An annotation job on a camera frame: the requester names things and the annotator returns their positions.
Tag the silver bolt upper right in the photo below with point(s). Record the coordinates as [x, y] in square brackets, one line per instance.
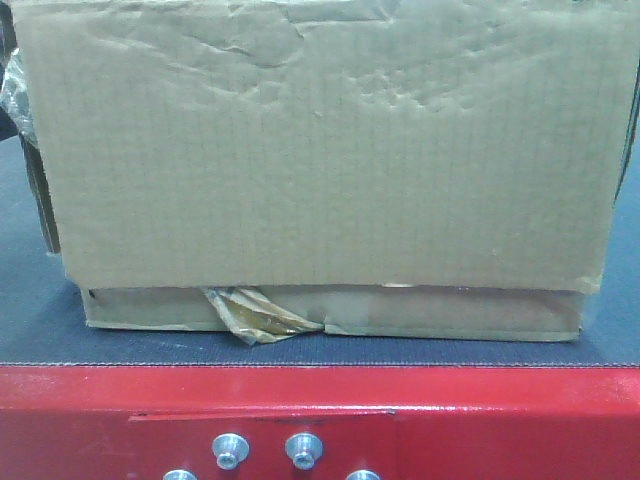
[304, 450]

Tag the silver bolt lower right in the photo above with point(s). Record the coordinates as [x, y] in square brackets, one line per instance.
[363, 474]

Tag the silver bolt lower left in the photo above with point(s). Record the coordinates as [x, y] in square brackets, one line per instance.
[179, 474]

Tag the silver bolt upper left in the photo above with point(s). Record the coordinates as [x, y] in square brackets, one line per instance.
[230, 450]

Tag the silver bolt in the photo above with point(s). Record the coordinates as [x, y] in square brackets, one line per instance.
[230, 450]
[304, 450]
[179, 474]
[363, 474]

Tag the crumpled clear packing tape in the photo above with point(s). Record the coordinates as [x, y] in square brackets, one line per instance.
[15, 99]

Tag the large brown cardboard box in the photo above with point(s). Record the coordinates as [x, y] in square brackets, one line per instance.
[432, 169]

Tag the red metal robot base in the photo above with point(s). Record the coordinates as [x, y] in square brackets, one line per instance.
[79, 422]

